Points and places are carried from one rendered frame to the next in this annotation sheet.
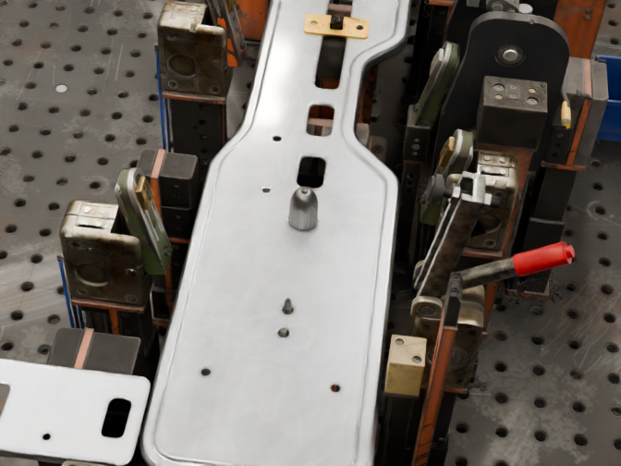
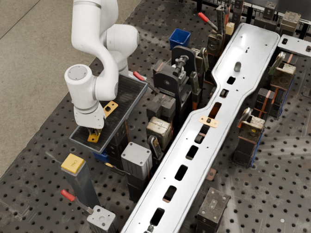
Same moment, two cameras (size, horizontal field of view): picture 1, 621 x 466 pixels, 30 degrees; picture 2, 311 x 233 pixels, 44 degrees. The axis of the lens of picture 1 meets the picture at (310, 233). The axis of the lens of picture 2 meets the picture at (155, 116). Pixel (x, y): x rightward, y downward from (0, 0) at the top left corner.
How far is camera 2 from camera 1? 2.17 m
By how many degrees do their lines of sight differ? 74
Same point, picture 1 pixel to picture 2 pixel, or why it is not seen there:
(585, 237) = (139, 120)
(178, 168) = (263, 91)
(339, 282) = (233, 54)
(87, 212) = (289, 69)
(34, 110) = (292, 212)
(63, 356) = (294, 58)
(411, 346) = (229, 25)
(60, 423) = (295, 42)
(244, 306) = (255, 54)
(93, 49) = not seen: outside the picture
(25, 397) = (302, 48)
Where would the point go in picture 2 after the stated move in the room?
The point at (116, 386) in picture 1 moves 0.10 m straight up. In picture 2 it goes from (284, 45) to (289, 31)
